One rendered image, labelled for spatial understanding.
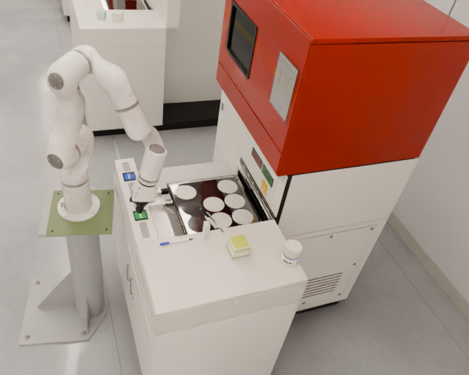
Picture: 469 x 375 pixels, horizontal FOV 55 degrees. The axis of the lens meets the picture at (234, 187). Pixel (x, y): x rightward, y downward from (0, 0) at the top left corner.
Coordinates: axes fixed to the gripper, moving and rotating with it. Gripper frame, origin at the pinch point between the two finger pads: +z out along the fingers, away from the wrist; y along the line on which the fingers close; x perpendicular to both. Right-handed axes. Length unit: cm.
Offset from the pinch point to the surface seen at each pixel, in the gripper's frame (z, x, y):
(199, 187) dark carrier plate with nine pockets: 3.7, -18.8, -34.5
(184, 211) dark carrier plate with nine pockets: 6.1, -4.3, -23.6
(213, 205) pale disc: 3.0, -5.3, -37.4
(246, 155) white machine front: -14, -24, -56
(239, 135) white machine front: -18, -36, -55
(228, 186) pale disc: 0, -17, -49
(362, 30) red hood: -95, 9, -58
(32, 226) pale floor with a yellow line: 109, -97, 31
